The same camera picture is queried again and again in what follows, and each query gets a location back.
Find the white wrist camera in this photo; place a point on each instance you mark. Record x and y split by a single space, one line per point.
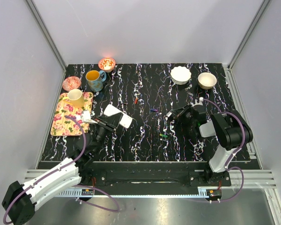
199 101
85 117

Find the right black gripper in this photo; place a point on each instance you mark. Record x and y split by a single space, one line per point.
179 113

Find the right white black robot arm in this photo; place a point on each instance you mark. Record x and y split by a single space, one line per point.
231 130

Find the white slotted cable duct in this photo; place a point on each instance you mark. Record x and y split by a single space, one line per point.
78 192

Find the white scalloped bowl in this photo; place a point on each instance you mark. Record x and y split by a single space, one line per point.
180 75

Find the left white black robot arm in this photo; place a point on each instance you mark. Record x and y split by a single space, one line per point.
21 201

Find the white remote control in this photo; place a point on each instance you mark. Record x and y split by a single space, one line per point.
124 119

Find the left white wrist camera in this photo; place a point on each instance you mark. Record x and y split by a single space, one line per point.
85 117

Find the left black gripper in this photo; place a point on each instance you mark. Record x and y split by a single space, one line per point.
111 123

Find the red patterned saucer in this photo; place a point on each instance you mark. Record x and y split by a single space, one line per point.
70 83

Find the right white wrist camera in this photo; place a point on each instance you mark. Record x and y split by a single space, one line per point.
199 101

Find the blue mug yellow inside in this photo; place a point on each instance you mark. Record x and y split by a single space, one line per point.
96 79

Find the beige round bowl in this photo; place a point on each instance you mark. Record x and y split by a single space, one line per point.
207 80

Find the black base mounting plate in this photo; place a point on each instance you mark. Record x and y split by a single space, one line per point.
185 173

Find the red patterned small bowl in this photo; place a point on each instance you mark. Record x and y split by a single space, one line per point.
107 64

